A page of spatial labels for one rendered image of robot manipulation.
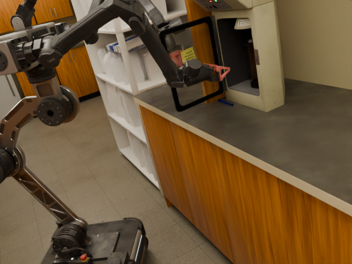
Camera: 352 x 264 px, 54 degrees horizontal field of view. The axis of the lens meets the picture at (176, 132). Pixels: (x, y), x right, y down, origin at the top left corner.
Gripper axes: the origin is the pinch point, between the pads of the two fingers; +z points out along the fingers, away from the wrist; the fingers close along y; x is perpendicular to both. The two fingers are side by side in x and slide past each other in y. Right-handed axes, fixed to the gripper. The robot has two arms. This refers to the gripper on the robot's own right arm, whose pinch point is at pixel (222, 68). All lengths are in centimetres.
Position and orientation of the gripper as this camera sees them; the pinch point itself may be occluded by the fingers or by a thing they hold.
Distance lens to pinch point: 166.0
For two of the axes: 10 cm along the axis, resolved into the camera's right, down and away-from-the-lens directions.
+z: 8.6, -3.5, 3.7
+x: 2.0, 9.0, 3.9
